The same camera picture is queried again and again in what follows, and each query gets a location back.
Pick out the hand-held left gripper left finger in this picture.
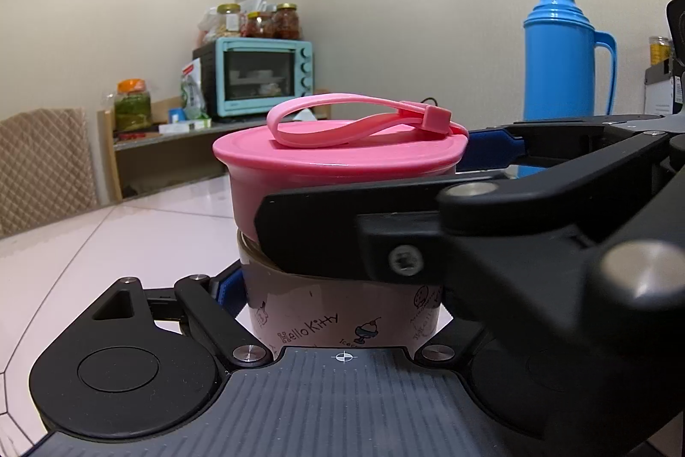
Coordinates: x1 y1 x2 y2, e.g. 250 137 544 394
92 269 275 368

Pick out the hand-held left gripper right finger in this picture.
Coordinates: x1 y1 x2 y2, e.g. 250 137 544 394
411 315 485 372

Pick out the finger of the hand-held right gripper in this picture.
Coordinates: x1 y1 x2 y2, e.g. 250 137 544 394
458 113 685 170
256 134 685 457

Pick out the pink bottle cap with strap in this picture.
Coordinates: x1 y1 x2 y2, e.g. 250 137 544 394
212 93 471 249

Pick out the pink printed bottle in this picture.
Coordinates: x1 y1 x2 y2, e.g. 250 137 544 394
235 228 446 352

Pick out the yellow glass jar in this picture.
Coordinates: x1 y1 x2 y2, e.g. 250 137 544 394
649 36 673 66

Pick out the blue thermos jug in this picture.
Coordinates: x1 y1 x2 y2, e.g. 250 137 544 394
523 0 619 122

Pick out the wooden shelf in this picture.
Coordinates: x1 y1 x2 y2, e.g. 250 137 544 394
97 87 334 202

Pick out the flat white box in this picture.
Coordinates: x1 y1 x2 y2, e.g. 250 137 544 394
158 118 213 135

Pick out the teal toaster oven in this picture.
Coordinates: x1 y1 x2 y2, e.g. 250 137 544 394
192 36 316 118

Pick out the green and white packet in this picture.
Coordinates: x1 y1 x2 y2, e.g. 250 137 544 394
179 57 211 120

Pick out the orange-lidded jar of green contents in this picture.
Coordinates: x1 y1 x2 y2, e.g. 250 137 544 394
113 79 154 134

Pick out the quilted beige chair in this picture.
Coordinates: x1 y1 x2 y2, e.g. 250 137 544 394
0 107 101 239

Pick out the yellow-lidded jar of red preserve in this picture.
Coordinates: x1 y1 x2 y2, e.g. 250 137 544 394
273 3 301 41

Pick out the glass jar with pale contents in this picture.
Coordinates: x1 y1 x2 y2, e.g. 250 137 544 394
217 3 243 39

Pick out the clear plastic bag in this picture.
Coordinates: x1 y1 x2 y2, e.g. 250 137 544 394
197 6 224 47

